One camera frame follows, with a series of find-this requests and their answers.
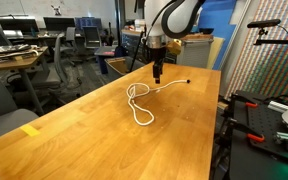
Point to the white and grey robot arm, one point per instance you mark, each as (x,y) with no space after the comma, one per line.
(167,19)

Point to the grey office chair right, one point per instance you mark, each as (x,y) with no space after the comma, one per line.
(55,80)

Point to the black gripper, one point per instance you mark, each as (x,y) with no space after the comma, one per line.
(157,55)

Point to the yellow tape piece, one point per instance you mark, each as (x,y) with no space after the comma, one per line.
(29,130)

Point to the black perforated mounting board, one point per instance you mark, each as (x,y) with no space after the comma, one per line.
(250,160)

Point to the wooden office desk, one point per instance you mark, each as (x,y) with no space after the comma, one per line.
(21,61)

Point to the orange handled clamp near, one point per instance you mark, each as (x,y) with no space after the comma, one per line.
(250,133)

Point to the black camera on stand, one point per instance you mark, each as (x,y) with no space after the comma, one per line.
(278,37)

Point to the black camera tripod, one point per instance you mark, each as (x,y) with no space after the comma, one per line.
(142,33)

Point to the wrist camera on wooden mount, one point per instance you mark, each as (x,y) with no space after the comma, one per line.
(174,46)

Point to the silver aluminium extrusion rail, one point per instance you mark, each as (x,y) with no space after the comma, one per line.
(284,120)

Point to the orange handled clamp far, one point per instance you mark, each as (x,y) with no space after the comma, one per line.
(246,101)

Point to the grey bin with cardboard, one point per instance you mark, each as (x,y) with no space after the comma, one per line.
(120,66)

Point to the orange handled clamp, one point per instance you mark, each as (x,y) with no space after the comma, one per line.
(250,133)
(246,101)

